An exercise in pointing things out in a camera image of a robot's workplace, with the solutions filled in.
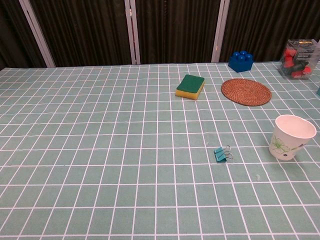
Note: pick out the clear box with red items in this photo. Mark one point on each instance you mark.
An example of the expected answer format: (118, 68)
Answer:
(298, 62)

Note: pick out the teal speaker product box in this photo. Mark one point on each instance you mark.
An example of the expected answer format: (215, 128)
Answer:
(318, 92)

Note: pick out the white partition frame post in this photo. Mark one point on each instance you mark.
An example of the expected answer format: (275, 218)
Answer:
(220, 32)
(132, 32)
(37, 35)

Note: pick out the green grid tablecloth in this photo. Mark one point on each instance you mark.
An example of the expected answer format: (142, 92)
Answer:
(100, 150)

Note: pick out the round woven rattan coaster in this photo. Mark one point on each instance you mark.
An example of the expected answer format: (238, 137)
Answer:
(246, 92)

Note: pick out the blue toy building block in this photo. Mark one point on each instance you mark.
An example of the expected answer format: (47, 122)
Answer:
(240, 64)

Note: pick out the white paper cup floral print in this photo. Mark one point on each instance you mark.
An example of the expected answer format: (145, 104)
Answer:
(282, 147)

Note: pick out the blue binder clip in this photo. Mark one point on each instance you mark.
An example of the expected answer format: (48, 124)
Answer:
(220, 155)

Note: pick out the dark pleated curtain panel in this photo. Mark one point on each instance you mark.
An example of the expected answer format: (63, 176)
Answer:
(175, 30)
(262, 25)
(12, 32)
(85, 32)

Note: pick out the green and yellow sponge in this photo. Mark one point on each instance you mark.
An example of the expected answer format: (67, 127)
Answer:
(190, 83)

